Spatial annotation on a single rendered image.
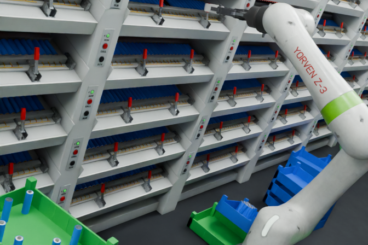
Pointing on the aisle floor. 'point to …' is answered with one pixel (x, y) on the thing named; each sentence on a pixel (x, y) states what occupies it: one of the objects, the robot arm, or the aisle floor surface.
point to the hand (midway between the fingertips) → (213, 8)
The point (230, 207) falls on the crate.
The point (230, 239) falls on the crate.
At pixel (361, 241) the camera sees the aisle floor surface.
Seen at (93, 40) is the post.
